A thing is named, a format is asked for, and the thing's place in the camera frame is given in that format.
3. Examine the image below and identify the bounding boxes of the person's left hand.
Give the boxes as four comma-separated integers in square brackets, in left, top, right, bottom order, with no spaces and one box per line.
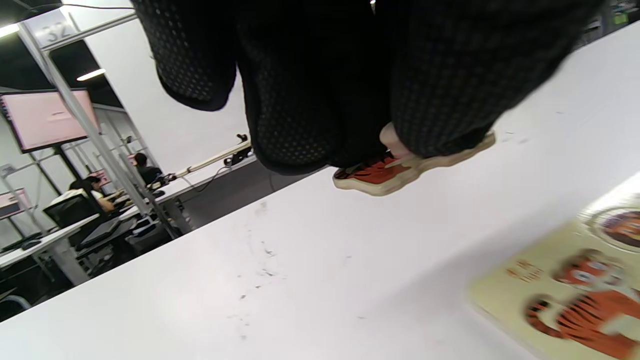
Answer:
[131,0,603,176]

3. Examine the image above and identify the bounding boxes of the white metal frame post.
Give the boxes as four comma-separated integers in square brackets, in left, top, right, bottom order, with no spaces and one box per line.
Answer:
[17,10,183,241]

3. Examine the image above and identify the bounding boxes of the pink screen monitor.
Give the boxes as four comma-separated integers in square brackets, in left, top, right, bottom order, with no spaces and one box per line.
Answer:
[0,89,102,154]

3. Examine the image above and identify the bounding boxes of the wooden animal puzzle frame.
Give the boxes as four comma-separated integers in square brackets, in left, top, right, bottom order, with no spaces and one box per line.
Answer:
[467,172,640,360]

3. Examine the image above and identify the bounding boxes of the tiger puzzle piece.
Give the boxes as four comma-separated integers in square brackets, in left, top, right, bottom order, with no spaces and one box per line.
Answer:
[332,122,497,197]

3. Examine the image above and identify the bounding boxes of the lion puzzle piece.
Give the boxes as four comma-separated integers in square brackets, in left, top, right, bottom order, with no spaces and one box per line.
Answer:
[590,206,640,251]

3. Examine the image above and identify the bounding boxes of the long white workbench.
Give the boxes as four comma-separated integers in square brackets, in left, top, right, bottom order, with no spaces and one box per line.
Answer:
[0,165,211,288]

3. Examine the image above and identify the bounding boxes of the black laptop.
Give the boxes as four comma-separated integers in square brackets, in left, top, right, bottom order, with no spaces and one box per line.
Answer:
[75,217,140,252]

